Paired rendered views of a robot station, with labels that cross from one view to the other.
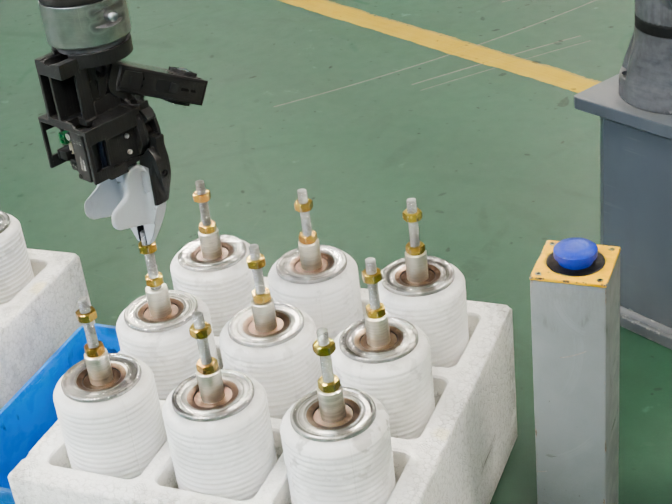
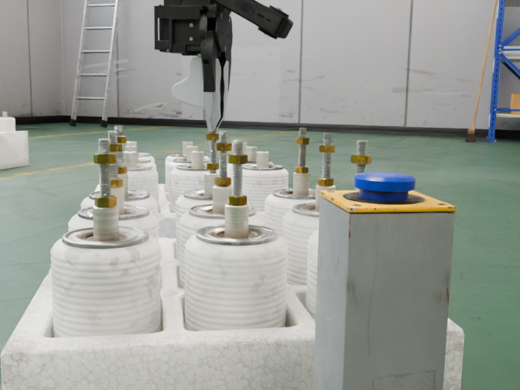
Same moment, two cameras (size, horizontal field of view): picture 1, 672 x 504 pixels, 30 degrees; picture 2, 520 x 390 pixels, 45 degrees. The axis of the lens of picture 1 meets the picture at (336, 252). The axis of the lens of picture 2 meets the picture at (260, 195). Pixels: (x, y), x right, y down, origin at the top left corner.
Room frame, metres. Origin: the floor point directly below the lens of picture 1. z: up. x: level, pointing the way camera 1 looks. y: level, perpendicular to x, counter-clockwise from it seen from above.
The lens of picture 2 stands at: (0.69, -0.51, 0.38)
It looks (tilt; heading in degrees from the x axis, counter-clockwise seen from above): 9 degrees down; 55
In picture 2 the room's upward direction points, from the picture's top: 1 degrees clockwise
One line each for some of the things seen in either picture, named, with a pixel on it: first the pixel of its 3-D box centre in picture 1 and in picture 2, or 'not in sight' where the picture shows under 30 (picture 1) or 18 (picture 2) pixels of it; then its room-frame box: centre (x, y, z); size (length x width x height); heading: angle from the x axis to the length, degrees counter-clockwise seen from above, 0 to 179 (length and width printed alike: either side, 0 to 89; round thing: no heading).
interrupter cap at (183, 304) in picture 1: (161, 311); (212, 195); (1.09, 0.18, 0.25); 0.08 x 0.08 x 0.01
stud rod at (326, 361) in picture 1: (326, 366); (104, 181); (0.88, 0.02, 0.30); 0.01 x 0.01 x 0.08
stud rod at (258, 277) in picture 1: (258, 279); (223, 165); (1.04, 0.08, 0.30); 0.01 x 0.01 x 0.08
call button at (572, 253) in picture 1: (575, 256); (384, 189); (0.99, -0.22, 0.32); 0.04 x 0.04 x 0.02
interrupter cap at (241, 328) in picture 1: (266, 325); (222, 212); (1.04, 0.08, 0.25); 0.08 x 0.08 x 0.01
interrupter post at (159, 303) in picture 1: (158, 300); (212, 185); (1.09, 0.18, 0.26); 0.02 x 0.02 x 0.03
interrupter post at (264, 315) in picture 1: (264, 314); (222, 200); (1.04, 0.08, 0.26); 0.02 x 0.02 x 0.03
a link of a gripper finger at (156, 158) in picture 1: (146, 160); (210, 56); (1.08, 0.17, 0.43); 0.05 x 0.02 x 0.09; 44
